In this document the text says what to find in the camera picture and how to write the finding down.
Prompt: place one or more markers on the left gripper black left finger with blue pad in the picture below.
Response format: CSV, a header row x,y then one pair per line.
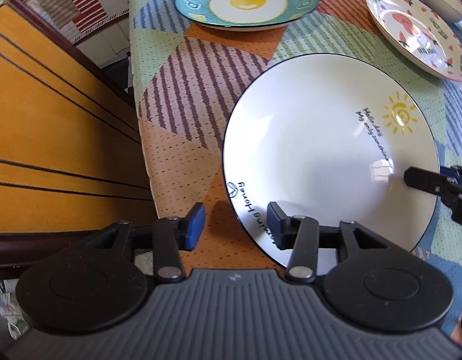
x,y
165,238

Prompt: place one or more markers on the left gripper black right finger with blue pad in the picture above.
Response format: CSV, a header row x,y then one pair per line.
x,y
304,236

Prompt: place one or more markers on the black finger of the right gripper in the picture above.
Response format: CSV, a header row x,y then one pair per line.
x,y
426,181

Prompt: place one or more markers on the white sun plate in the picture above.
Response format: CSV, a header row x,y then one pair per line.
x,y
330,137

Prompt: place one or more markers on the pink cartoon plate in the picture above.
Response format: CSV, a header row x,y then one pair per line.
x,y
420,35

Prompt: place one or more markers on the white ribbed bowl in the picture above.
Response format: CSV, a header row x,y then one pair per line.
x,y
449,10

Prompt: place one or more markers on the orange wooden chair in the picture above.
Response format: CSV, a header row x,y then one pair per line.
x,y
70,152

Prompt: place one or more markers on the patchwork tablecloth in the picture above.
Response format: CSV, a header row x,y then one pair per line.
x,y
188,78

